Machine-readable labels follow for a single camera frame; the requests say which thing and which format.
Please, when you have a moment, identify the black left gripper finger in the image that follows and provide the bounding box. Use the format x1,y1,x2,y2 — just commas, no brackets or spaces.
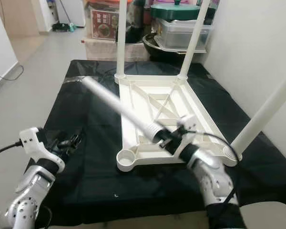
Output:
64,132,85,152

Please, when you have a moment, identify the white plastic children table top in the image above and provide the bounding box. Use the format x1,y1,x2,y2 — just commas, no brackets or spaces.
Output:
114,74,242,173

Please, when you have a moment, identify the black tablecloth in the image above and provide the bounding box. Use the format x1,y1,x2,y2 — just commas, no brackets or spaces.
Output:
35,59,286,228

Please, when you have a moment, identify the clear tape strip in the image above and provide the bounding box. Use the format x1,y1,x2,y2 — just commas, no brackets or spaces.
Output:
67,75,92,84

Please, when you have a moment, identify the black round basin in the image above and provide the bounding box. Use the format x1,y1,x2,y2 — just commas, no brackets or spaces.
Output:
142,33,206,63

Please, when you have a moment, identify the beige low bench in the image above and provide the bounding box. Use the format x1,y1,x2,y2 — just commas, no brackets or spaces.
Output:
81,38,151,62

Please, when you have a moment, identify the clear lidded plastic container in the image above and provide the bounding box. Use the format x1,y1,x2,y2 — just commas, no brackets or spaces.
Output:
155,19,213,51

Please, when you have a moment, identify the black pole mop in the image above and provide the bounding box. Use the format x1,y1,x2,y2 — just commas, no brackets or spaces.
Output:
51,0,76,33

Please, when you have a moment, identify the clear storage box orange lid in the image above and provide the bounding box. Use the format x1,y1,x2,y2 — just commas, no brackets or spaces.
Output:
85,0,120,42

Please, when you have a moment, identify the dark shiny plastic bag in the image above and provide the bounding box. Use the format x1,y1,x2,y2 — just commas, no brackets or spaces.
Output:
126,0,146,44

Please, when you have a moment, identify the white cabinet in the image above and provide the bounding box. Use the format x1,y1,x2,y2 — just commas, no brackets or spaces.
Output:
57,0,87,27

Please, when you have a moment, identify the dark green pot lid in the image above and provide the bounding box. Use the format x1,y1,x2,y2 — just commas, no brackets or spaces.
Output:
150,0,201,21

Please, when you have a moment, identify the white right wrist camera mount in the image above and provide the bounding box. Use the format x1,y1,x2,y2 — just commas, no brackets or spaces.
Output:
166,114,199,158

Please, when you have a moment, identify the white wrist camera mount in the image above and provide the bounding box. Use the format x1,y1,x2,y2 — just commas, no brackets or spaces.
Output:
19,126,65,174
166,114,199,158

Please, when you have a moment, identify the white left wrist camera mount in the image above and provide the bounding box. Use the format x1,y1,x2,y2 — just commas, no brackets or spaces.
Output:
19,126,65,174

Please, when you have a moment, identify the long black wall cable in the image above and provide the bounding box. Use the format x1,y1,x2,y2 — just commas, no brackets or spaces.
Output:
0,64,25,82

